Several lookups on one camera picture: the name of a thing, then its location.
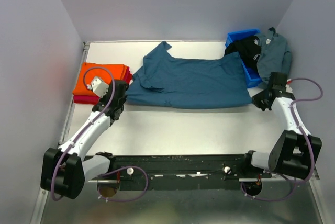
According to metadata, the pink t shirt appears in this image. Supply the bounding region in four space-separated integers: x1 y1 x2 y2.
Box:
73 64 133 105

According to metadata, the orange t shirt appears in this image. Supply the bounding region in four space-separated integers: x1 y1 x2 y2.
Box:
72 62 129 97

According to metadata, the grey blue t shirt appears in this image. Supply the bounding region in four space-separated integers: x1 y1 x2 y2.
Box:
256 27 293 87

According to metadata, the black t shirt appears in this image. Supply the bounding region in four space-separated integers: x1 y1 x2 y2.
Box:
225 35 261 72

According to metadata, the teal blue t shirt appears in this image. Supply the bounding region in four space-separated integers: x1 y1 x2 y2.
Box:
127 41 252 109

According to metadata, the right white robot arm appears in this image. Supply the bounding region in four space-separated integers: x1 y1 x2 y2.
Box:
241 72 322 183

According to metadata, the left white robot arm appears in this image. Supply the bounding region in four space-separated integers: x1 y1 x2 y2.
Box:
40 80 129 199

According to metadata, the blue plastic bin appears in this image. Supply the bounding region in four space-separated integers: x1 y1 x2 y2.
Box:
225 29 262 88

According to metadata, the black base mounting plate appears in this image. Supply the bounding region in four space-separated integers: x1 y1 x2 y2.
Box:
53 152 306 192

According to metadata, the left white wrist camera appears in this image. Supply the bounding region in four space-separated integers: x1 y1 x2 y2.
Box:
86 76 109 98

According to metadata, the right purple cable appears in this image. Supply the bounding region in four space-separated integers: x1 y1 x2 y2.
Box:
239 77 324 203

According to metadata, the aluminium frame rail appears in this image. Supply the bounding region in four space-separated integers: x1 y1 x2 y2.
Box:
30 42 91 224

